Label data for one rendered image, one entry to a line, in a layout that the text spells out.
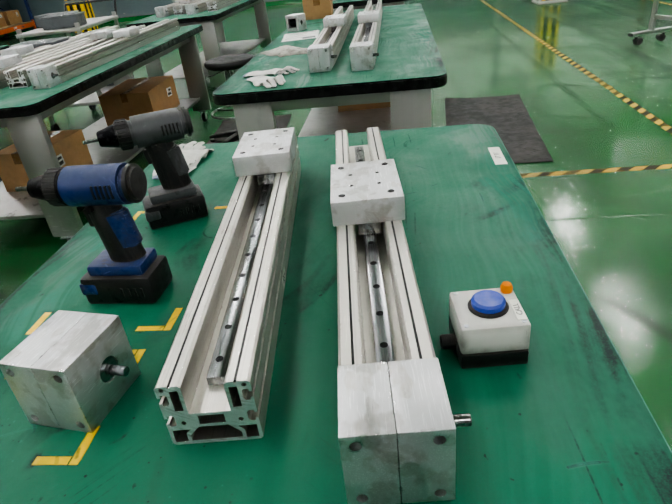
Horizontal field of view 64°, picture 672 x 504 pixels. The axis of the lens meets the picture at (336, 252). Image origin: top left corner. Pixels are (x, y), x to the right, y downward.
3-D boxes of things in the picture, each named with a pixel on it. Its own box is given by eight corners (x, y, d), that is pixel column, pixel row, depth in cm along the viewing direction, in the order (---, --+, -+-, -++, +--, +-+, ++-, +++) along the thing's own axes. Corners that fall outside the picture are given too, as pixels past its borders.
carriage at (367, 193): (406, 236, 82) (404, 195, 79) (335, 242, 83) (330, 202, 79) (395, 193, 96) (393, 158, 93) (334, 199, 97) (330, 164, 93)
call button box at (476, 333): (528, 364, 64) (532, 322, 60) (446, 371, 64) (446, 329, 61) (509, 323, 71) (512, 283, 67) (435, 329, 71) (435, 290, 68)
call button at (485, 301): (509, 319, 63) (510, 305, 62) (475, 322, 63) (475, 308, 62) (500, 299, 66) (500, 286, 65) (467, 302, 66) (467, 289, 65)
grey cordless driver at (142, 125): (214, 215, 110) (189, 109, 99) (115, 240, 105) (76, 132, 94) (208, 202, 116) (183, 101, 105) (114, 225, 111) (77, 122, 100)
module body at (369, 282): (438, 424, 57) (438, 364, 53) (346, 431, 58) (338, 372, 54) (381, 161, 127) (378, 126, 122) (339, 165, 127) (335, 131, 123)
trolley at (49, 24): (111, 130, 480) (72, 8, 430) (52, 136, 483) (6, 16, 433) (146, 101, 570) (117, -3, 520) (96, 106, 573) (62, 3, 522)
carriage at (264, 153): (294, 184, 105) (288, 151, 101) (238, 190, 105) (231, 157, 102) (298, 156, 119) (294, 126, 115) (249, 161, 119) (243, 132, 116)
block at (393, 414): (481, 498, 49) (485, 426, 45) (348, 507, 50) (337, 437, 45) (461, 422, 57) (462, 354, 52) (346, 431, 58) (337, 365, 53)
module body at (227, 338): (263, 438, 58) (249, 380, 54) (174, 445, 59) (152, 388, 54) (301, 169, 128) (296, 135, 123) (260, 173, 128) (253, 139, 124)
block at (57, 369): (110, 436, 61) (82, 374, 56) (29, 423, 64) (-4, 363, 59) (157, 375, 69) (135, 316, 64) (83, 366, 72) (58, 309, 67)
